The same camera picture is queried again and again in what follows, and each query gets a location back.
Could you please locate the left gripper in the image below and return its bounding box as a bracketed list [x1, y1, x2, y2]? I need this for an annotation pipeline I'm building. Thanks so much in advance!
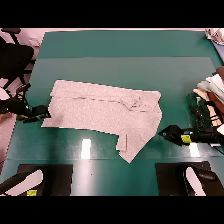
[23, 104, 52, 123]

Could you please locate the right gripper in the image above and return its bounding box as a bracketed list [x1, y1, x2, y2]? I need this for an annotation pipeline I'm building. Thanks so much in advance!
[157, 124, 195, 148]

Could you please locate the black office chair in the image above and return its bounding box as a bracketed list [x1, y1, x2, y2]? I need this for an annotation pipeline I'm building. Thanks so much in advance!
[0, 28, 36, 88]

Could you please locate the pale pink shirt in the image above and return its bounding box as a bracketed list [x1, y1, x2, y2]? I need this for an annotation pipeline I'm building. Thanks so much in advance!
[41, 79, 164, 164]

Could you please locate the white garment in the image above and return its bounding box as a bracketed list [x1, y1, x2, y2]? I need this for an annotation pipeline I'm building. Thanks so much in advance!
[204, 28, 224, 46]

